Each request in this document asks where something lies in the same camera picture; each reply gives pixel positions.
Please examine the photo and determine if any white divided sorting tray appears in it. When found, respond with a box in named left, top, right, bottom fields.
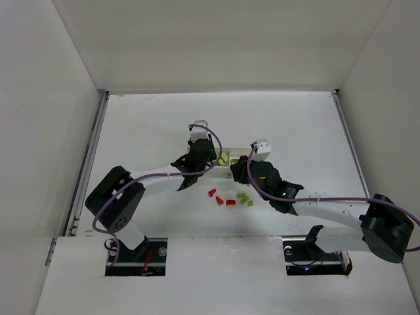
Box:
left=205, top=148, right=251, bottom=179

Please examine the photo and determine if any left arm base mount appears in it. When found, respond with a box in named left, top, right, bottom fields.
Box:
left=104, top=238, right=168, bottom=277

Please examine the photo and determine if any light green 2x3 lego brick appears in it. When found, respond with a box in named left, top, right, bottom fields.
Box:
left=218, top=151, right=230, bottom=167

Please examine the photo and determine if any aluminium frame rail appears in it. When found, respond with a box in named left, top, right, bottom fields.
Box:
left=331, top=89, right=371, bottom=197
left=45, top=89, right=110, bottom=267

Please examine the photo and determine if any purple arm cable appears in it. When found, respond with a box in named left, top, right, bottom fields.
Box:
left=91, top=123, right=222, bottom=270
left=246, top=147, right=420, bottom=252

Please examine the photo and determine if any left aluminium frame rail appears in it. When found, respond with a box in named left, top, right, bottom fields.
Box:
left=45, top=89, right=110, bottom=267

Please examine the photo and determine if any red lego piece middle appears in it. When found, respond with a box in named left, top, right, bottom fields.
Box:
left=216, top=196, right=224, bottom=205

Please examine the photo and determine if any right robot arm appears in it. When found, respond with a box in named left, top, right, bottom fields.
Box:
left=230, top=156, right=419, bottom=263

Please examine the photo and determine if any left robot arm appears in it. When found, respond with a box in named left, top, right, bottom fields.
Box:
left=85, top=139, right=215, bottom=255

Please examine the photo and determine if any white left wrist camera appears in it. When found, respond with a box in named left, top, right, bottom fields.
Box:
left=188, top=119, right=209, bottom=142

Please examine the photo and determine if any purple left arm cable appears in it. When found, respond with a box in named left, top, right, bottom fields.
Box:
left=91, top=123, right=222, bottom=270

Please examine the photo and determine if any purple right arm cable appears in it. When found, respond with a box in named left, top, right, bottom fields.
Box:
left=246, top=147, right=420, bottom=252

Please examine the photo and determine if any red lego piece upper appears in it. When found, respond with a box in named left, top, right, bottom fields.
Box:
left=208, top=188, right=217, bottom=197

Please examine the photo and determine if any right aluminium frame rail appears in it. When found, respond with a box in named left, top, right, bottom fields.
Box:
left=331, top=89, right=371, bottom=197

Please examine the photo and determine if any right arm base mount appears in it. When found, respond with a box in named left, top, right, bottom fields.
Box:
left=282, top=225, right=353, bottom=276

